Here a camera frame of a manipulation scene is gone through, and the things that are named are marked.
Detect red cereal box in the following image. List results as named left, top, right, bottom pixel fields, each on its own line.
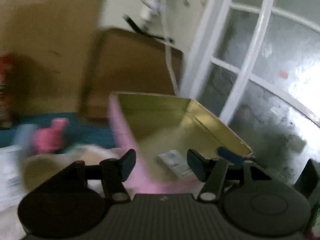
left=1, top=54, right=17, bottom=130

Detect white window frame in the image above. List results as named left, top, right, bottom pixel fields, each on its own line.
left=180, top=0, right=319, bottom=125

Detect brown woven tray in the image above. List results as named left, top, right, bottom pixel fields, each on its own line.
left=78, top=28, right=174, bottom=122

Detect blue mat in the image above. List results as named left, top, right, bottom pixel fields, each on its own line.
left=1, top=112, right=116, bottom=149

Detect large wooden board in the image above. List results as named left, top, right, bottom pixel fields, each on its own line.
left=1, top=0, right=103, bottom=114

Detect pink plush toy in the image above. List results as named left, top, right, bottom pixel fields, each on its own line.
left=33, top=118, right=69, bottom=154

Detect round cookie tub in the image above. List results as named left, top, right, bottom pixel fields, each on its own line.
left=22, top=151, right=105, bottom=192

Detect white blue wipes packet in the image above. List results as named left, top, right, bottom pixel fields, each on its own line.
left=158, top=150, right=193, bottom=178

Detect white tissue pack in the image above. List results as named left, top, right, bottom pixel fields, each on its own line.
left=0, top=145, right=25, bottom=211

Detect pink macaron tin box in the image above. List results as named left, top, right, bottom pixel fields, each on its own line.
left=107, top=92, right=252, bottom=194

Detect white power cable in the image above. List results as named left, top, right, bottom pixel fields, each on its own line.
left=158, top=0, right=181, bottom=95

